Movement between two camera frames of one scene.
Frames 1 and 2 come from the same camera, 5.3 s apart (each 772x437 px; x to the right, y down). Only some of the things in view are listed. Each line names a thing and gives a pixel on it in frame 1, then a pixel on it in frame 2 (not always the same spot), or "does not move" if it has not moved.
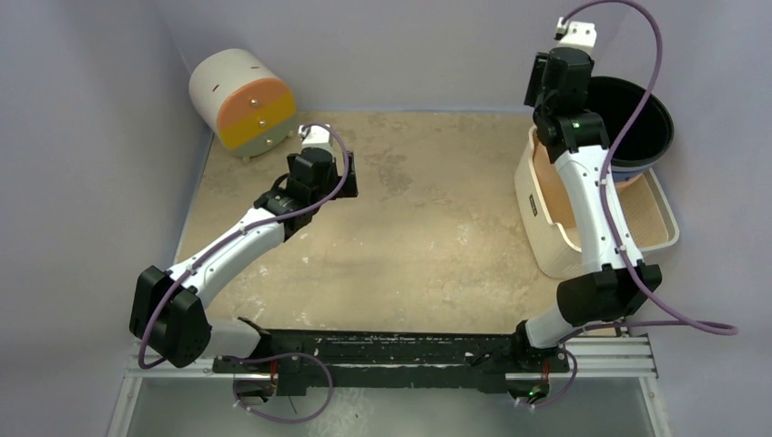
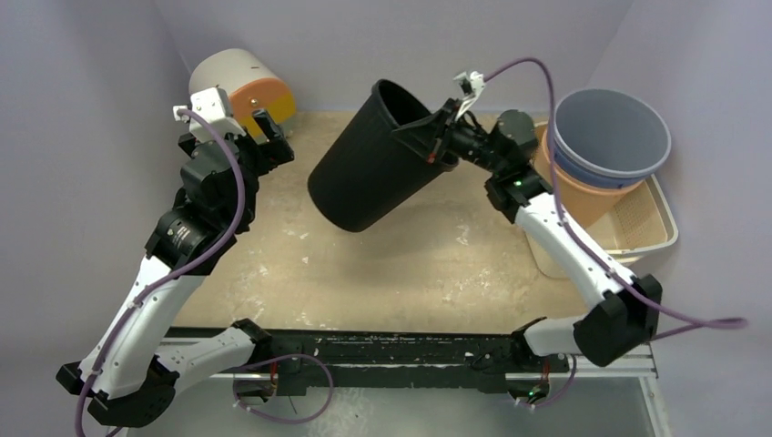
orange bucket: (622, 183) to (586, 203)
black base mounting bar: (394, 362) does not move
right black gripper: (534, 79) to (446, 129)
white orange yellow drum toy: (242, 100) does not move
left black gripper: (348, 189) to (269, 153)
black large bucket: (614, 101) to (370, 171)
